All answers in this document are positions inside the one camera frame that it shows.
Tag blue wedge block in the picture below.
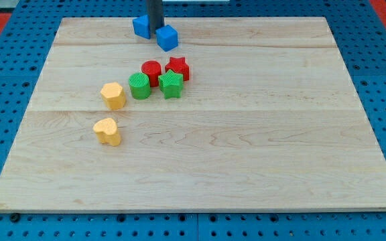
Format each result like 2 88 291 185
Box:
132 15 151 39

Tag green star block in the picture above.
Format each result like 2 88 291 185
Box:
158 70 184 99

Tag yellow heart block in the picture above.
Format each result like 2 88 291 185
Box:
92 118 121 146

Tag green cylinder block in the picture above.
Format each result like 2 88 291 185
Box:
129 72 151 100

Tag red star block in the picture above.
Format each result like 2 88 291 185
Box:
165 57 190 81

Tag red cylinder block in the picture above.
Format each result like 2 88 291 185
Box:
141 60 162 87

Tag blue cube block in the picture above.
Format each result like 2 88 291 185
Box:
155 25 178 52

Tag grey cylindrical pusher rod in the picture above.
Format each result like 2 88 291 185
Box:
145 0 165 35

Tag yellow hexagon block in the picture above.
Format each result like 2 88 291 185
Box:
100 82 126 110

